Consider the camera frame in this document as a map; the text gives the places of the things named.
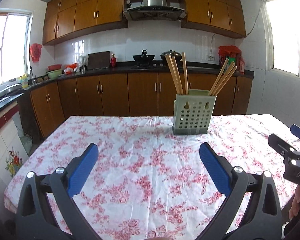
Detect light bamboo chopstick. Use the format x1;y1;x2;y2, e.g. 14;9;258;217
209;59;237;96
166;55;178;94
208;58;229;96
212;66;237;96
171;56;184;95

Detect brown lower kitchen cabinets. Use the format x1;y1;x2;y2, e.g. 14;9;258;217
17;68;254;142

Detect brown kitchen cabinets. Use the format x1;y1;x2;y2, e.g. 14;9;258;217
43;0;246;45
17;68;254;142

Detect brown upper kitchen cabinets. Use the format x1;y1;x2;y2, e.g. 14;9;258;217
43;0;246;45

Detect right human hand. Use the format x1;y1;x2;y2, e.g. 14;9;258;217
288;185;300;221

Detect floral white tablecloth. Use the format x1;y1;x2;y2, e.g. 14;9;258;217
4;114;300;239

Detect green perforated utensil holder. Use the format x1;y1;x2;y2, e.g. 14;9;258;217
172;89;217;135

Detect green basin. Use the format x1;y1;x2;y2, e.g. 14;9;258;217
46;69;63;79

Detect red basin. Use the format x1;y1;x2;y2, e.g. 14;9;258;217
47;64;62;71

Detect red bagged bottles group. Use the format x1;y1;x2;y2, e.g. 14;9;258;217
218;45;245;75

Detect yellow detergent bottle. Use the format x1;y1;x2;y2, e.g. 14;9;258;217
19;74;29;88

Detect steel pan lid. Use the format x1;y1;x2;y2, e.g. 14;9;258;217
0;83;22;98

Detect dark cutting board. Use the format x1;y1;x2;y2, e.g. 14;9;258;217
88;51;110;70

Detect red bottle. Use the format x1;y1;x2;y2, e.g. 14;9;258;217
110;54;117;68

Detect black lidded pot right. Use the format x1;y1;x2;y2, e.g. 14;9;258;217
160;49;182;62

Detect black wok left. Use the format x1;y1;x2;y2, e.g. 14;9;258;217
133;49;155;64

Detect steel range hood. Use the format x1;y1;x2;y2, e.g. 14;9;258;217
123;0;186;21

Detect red bag on wall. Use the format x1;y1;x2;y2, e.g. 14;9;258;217
29;43;42;63

